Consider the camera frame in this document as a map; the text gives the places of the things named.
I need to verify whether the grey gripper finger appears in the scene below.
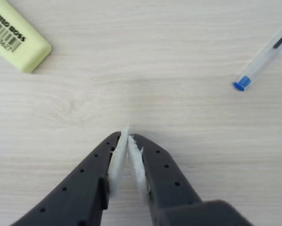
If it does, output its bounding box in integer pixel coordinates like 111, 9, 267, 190
127, 134, 259, 226
6, 125, 131, 226

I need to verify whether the clear ballpoint pen blue cap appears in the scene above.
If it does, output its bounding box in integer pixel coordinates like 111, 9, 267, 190
232, 20, 282, 92

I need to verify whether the yellow highlighter with black cap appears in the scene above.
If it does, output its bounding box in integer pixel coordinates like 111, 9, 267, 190
0, 0, 53, 73

